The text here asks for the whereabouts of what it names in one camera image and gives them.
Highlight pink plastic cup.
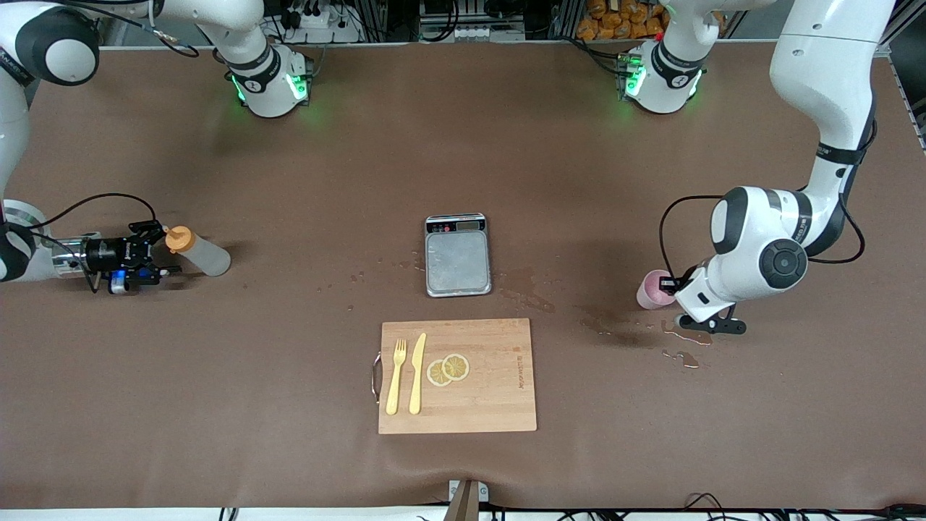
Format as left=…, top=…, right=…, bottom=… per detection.
left=636, top=269, right=678, bottom=310

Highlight clear squeeze bottle orange cap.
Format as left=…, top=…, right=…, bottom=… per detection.
left=165, top=226, right=232, bottom=277

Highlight brown table mat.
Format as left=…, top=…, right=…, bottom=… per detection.
left=0, top=40, right=926, bottom=511

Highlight wooden cutting board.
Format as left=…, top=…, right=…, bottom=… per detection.
left=371, top=318, right=538, bottom=435

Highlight silver digital kitchen scale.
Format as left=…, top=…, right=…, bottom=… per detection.
left=424, top=213, right=493, bottom=298

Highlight yellow plastic fork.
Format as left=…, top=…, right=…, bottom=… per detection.
left=386, top=339, right=407, bottom=416

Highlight orange snack packets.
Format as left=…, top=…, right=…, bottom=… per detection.
left=577, top=0, right=728, bottom=41

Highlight white power strip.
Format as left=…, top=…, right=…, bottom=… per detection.
left=279, top=6, right=362, bottom=44

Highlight yellow plastic knife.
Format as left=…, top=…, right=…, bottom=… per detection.
left=409, top=333, right=428, bottom=415

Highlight white connector strip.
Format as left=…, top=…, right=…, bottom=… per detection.
left=420, top=22, right=526, bottom=43

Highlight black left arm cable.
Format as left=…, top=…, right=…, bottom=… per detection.
left=658, top=116, right=880, bottom=281

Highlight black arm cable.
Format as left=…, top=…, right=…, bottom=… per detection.
left=29, top=0, right=200, bottom=241
left=658, top=116, right=880, bottom=281

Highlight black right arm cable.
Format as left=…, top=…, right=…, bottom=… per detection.
left=29, top=0, right=200, bottom=241

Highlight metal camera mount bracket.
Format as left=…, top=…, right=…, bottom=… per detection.
left=448, top=479, right=490, bottom=521

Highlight black floor cable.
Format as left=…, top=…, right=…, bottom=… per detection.
left=684, top=492, right=926, bottom=521

